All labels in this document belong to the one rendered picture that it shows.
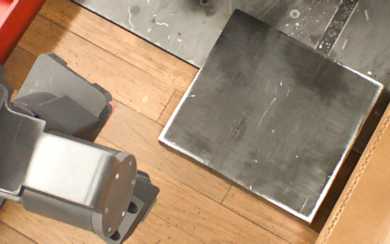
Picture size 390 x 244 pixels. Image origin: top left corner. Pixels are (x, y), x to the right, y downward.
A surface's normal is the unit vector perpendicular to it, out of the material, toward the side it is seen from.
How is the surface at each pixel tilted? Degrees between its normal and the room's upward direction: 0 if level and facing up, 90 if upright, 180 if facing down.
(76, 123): 60
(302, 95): 0
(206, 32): 0
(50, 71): 30
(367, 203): 0
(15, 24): 90
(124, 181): 83
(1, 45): 90
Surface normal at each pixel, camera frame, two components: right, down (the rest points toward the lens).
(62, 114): 0.52, -0.79
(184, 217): -0.02, -0.25
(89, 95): -0.28, 0.18
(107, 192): 0.94, 0.27
